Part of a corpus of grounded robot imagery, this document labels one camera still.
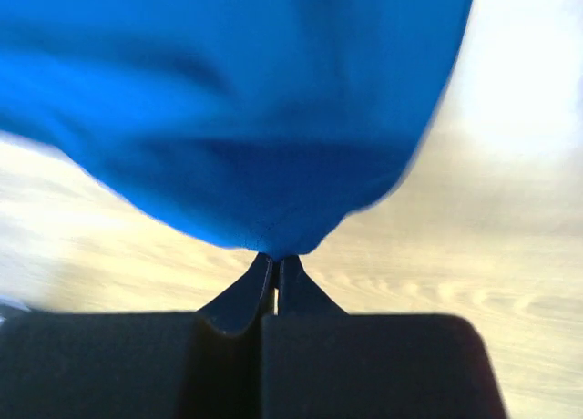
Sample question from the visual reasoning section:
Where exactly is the navy blue printed t-shirt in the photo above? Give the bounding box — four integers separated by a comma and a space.
1, 0, 473, 259

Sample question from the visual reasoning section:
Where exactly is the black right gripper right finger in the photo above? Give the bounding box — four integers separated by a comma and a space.
272, 255, 347, 316

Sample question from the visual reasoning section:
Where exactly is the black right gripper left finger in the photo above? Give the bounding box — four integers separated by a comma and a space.
197, 253, 273, 337

